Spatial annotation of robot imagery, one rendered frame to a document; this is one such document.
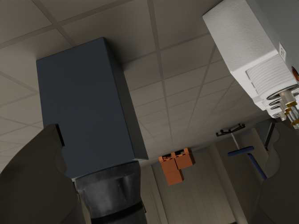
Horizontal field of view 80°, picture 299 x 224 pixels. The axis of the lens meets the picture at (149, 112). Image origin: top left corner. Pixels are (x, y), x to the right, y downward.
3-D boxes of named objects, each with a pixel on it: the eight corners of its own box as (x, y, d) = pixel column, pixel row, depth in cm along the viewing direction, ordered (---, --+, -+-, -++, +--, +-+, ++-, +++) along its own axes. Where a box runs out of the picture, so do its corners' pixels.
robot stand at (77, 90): (74, 89, 62) (90, 178, 52) (35, 60, 44) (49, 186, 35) (123, 72, 61) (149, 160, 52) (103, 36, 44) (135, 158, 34)
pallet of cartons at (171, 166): (157, 157, 522) (167, 187, 496) (195, 145, 519) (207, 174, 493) (160, 158, 668) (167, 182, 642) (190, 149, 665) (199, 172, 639)
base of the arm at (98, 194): (93, 177, 51) (100, 215, 48) (60, 182, 37) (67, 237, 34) (143, 161, 50) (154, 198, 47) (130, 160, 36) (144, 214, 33)
